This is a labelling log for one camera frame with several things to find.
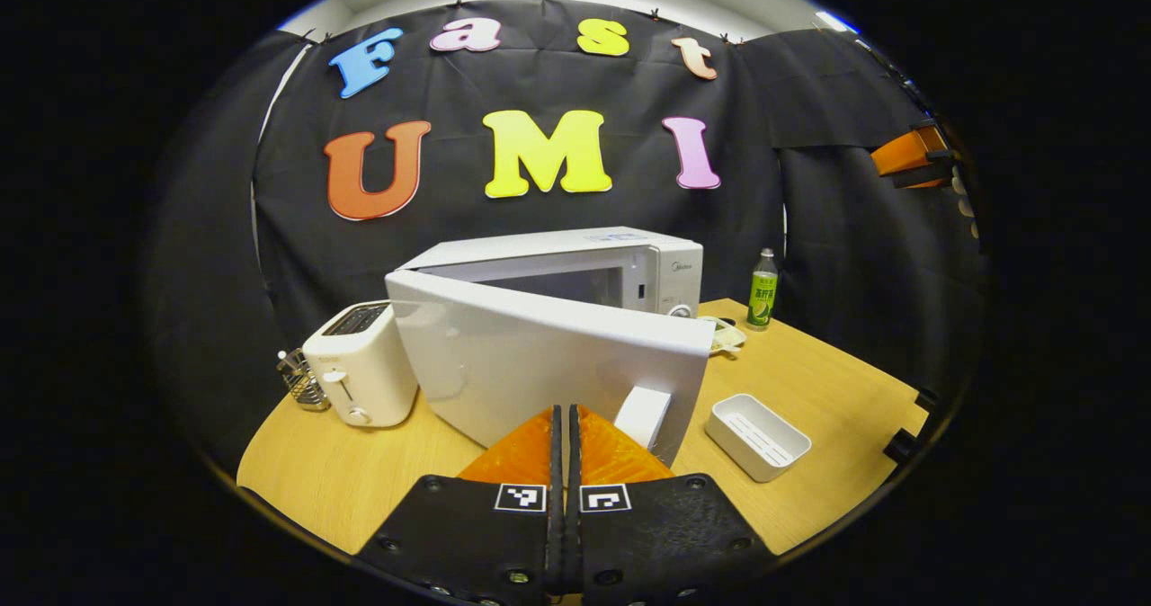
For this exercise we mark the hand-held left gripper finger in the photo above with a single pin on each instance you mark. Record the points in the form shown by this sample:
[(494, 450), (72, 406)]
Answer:
[(557, 543), (575, 543)]

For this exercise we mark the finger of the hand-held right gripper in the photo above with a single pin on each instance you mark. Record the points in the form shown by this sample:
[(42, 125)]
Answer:
[(933, 137), (904, 156)]

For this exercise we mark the white microwave oven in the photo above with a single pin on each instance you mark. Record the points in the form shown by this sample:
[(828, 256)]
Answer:
[(539, 363)]

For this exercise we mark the ceiling light panel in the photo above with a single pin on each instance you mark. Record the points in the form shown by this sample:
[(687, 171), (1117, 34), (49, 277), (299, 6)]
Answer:
[(836, 22)]

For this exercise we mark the green label bottle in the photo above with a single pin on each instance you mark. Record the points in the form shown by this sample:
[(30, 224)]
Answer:
[(762, 305)]

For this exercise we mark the white rectangular dish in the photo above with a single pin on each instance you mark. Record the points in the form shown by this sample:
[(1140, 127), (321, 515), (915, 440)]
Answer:
[(764, 449)]

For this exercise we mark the white toaster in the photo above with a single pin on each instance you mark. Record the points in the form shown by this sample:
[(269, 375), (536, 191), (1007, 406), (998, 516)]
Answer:
[(369, 381)]

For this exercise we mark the white divided condiment dish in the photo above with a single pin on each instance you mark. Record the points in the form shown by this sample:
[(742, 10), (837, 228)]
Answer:
[(727, 336)]

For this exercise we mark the black backdrop cloth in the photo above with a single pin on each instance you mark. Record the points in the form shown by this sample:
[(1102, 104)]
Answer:
[(450, 84)]

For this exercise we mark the black table edge bracket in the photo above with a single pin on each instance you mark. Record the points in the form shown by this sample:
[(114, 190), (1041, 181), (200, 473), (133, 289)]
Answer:
[(901, 446), (927, 399)]

